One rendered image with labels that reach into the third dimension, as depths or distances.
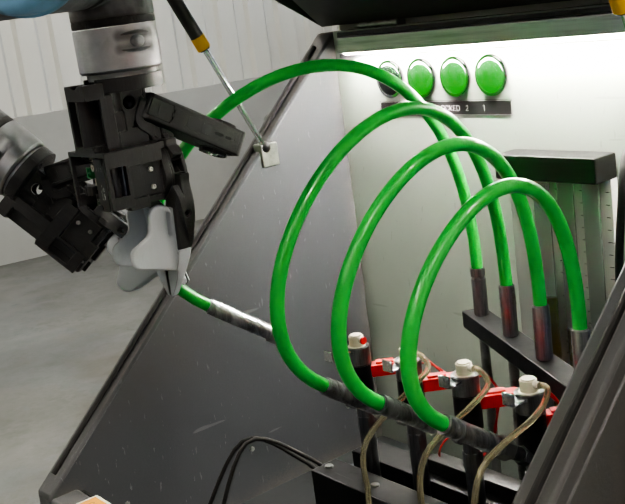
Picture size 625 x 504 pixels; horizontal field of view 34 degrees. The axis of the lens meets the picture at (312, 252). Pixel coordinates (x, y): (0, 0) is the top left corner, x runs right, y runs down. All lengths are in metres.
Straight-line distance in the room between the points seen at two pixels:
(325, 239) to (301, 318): 0.12
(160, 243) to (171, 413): 0.46
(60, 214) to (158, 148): 0.22
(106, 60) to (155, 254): 0.18
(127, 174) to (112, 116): 0.05
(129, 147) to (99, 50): 0.09
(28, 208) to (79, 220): 0.06
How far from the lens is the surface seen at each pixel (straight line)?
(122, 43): 0.92
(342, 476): 1.17
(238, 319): 1.16
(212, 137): 0.98
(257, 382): 1.45
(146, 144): 0.94
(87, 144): 0.94
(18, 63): 7.56
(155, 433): 1.38
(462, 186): 1.22
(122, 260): 0.99
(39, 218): 1.15
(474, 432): 0.91
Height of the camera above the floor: 1.49
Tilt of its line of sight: 13 degrees down
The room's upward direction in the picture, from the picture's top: 8 degrees counter-clockwise
